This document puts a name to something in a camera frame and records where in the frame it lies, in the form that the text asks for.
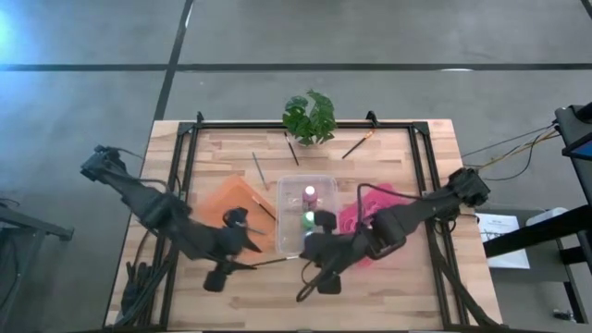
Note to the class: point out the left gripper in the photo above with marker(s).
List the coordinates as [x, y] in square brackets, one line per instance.
[231, 245]

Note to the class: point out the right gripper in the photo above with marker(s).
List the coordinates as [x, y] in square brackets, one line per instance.
[347, 254]

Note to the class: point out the black brush with white tip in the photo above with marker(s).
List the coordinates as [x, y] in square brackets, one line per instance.
[264, 209]

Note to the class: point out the thin grey paintbrush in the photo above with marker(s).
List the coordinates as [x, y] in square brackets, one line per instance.
[260, 170]

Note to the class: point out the thin black paintbrush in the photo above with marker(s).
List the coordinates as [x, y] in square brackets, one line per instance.
[291, 149]

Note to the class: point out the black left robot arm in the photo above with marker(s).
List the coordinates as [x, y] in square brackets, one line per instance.
[152, 208]

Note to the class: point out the green paint bottle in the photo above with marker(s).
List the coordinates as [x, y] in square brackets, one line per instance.
[307, 219]

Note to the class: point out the pink paint bottle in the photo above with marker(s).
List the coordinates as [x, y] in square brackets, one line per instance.
[310, 192]

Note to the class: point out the clear plastic bin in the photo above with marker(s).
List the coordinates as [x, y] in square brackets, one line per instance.
[289, 222]

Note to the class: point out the orange translucent plastic tray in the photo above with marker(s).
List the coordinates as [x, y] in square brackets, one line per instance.
[222, 199]

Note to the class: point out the pink translucent plastic tray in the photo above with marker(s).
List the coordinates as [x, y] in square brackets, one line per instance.
[384, 199]

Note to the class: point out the orange and black paintbrush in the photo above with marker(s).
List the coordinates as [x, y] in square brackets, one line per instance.
[356, 147]

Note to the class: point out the green artificial plant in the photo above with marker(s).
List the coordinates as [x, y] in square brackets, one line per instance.
[314, 118]

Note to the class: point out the white paper sheet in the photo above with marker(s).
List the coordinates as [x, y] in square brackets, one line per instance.
[509, 259]

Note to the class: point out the black equipment stand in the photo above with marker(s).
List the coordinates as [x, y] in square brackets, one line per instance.
[532, 233]

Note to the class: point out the black side table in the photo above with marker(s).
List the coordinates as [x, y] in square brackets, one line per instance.
[28, 222]

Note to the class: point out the white box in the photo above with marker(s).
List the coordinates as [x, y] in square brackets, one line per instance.
[546, 215]

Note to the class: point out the small black device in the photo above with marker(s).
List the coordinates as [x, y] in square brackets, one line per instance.
[564, 315]

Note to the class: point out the blue-screen tablet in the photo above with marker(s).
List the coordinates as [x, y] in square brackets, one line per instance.
[583, 150]

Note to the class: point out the black aluminium table frame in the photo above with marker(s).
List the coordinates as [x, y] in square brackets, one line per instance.
[240, 125]

